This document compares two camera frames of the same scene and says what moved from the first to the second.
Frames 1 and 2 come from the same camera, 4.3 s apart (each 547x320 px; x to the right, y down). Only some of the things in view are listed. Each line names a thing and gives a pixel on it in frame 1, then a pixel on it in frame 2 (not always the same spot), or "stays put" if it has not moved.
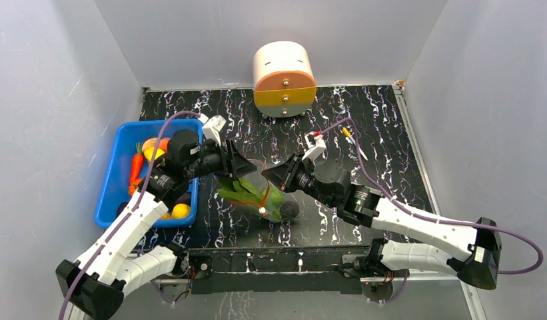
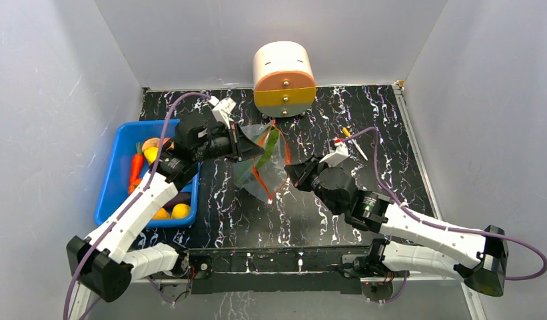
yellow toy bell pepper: [148, 153] stays put
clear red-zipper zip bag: [255, 193] → [264, 175]
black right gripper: [290, 173] stays put
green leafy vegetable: [270, 201] → [246, 169]
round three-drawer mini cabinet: [284, 82] stays put
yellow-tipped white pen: [347, 132] stays put
